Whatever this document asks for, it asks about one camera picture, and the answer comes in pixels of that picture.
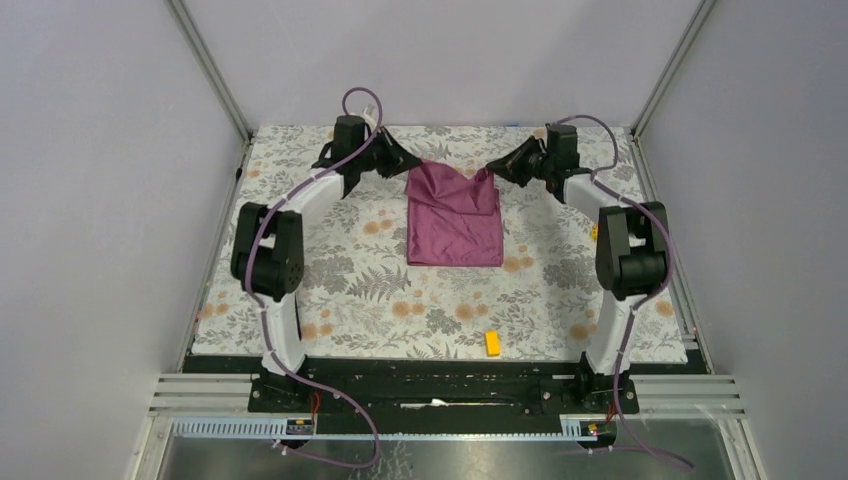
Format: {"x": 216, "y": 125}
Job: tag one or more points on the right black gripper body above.
{"x": 550, "y": 164}

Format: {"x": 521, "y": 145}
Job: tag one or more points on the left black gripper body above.
{"x": 365, "y": 159}

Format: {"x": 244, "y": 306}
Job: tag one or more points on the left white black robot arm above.
{"x": 268, "y": 253}

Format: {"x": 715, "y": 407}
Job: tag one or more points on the purple satin napkin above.
{"x": 453, "y": 220}

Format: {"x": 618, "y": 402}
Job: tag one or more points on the floral tablecloth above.
{"x": 359, "y": 298}

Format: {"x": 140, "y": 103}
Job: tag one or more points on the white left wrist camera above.
{"x": 370, "y": 115}

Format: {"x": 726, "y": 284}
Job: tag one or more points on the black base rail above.
{"x": 418, "y": 397}

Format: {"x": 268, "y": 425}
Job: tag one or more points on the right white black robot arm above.
{"x": 633, "y": 260}

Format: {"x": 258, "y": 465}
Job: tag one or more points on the yellow block near front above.
{"x": 492, "y": 344}

